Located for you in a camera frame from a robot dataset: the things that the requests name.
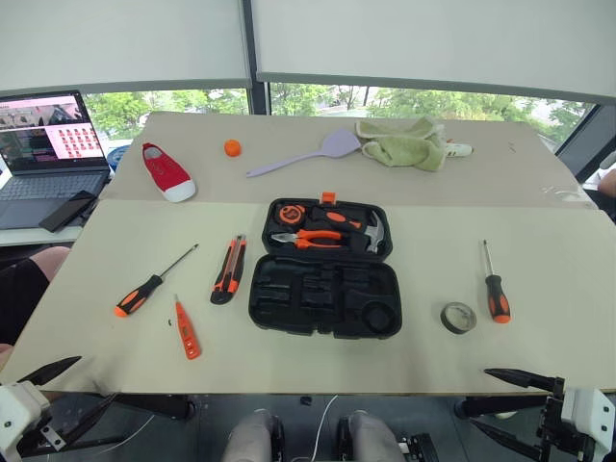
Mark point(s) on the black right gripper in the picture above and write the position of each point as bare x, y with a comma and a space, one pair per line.
553, 433

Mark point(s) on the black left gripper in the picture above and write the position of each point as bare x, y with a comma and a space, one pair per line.
36, 440

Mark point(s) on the black tape roll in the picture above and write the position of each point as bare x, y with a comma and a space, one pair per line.
447, 322

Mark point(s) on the orange black screwdriver thick shaft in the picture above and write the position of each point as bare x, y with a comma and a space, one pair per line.
495, 293

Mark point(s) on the orange black screwdriver thin shaft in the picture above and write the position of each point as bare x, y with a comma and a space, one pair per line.
139, 293

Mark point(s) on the orange voltage tester pen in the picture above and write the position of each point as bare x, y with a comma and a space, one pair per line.
187, 332

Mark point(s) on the orange black utility knife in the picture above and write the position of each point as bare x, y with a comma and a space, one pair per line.
230, 272

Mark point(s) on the black tool case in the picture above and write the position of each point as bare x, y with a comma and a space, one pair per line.
332, 298

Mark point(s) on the black device with white plug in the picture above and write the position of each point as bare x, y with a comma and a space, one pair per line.
418, 447

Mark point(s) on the seated person in black shorts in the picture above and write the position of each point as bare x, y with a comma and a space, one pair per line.
24, 289

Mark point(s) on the grey rounded robot right leg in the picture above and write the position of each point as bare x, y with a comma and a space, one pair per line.
368, 438

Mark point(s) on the grey rounded robot leg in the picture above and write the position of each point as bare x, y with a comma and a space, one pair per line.
252, 438
368, 438

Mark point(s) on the black smartphone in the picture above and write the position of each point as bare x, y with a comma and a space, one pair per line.
67, 212

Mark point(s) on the grey rounded robot left leg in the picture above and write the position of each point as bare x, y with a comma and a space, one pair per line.
252, 438

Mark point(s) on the small black clip under table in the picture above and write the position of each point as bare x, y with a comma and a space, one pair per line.
306, 400

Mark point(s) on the clear tape strip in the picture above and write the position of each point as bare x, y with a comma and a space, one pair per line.
563, 192

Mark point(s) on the red canvas shoe white toe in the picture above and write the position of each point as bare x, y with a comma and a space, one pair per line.
166, 173

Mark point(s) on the open grey laptop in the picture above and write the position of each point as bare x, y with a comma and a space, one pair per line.
48, 154

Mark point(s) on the blue round object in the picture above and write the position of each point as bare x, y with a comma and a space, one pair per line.
116, 156

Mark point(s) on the person in white shirt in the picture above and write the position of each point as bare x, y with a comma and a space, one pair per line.
607, 180

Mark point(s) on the white orange plastic gadget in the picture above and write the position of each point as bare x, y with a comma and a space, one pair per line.
457, 150

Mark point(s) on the orange black tape measure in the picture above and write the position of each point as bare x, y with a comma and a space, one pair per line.
290, 213

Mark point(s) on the light green towel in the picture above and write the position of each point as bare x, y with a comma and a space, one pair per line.
404, 146

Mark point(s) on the small orange ball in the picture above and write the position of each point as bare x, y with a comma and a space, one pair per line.
232, 148

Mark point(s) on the lilac silicone spatula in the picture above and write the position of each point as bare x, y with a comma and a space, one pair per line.
339, 143

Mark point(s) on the narrow white roller blind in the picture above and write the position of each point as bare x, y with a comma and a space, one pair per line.
120, 38

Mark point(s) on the wide white roller blind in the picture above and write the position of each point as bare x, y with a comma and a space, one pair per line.
433, 38

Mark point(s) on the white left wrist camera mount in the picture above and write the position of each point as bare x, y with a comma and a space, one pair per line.
19, 404

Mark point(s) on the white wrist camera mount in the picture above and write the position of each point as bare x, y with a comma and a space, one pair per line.
584, 409
19, 404

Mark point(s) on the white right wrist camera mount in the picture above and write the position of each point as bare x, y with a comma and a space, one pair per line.
584, 409

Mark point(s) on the dark window frame post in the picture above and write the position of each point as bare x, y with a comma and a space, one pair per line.
255, 58

